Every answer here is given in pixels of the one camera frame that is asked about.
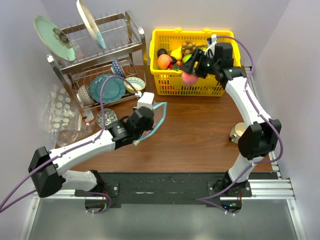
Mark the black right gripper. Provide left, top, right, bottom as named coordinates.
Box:
left=179, top=48, right=220, bottom=80

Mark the red peach toy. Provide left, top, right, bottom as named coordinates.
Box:
left=181, top=72, right=199, bottom=87

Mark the clear zip bag blue seal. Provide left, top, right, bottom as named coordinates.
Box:
left=133, top=102, right=167, bottom=146

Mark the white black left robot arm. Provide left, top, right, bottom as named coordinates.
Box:
left=28, top=106, right=154, bottom=198

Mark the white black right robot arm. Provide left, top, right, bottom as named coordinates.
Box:
left=181, top=42, right=282, bottom=197

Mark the polka dot plastic bag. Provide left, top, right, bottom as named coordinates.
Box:
left=40, top=84, right=98, bottom=147

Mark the brown grape bunch toy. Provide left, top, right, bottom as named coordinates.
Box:
left=180, top=39, right=196, bottom=55

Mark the yellow pear toy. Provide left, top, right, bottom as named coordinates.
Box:
left=170, top=46, right=183, bottom=61

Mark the red yellow apple toy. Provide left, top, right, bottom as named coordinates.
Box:
left=157, top=54, right=172, bottom=70

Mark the black white floral bowl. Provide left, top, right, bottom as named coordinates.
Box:
left=96, top=108, right=118, bottom=128

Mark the yellow plastic basket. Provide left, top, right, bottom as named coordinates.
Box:
left=149, top=28, right=241, bottom=97

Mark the dark avocado toy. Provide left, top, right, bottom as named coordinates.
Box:
left=157, top=48, right=168, bottom=57

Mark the yellow blue patterned bowl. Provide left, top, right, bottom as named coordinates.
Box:
left=124, top=76, right=146, bottom=94

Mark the blue zigzag bowl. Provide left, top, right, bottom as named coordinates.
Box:
left=111, top=58, right=126, bottom=78

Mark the steel two-tier dish rack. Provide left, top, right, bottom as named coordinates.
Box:
left=46, top=10, right=149, bottom=119

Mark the grey patterned bowl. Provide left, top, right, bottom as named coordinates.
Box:
left=77, top=84, right=95, bottom=106

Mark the cream ceramic mug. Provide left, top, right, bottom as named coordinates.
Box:
left=228, top=122, right=246, bottom=144

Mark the beige blue-edged plate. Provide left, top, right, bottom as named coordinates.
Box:
left=76, top=0, right=106, bottom=50

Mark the mint green flower plate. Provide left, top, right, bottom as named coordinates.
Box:
left=33, top=16, right=76, bottom=62

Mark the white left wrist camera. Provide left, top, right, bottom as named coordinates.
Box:
left=135, top=91, right=155, bottom=110

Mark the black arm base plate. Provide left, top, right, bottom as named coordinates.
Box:
left=74, top=172, right=252, bottom=210

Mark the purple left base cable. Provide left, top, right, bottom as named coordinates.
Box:
left=79, top=189, right=113, bottom=215

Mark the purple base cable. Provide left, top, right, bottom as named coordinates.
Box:
left=79, top=189, right=113, bottom=215
left=196, top=162, right=256, bottom=213

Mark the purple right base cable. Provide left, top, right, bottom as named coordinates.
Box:
left=196, top=162, right=256, bottom=213

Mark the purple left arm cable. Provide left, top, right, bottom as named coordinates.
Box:
left=0, top=76, right=143, bottom=213

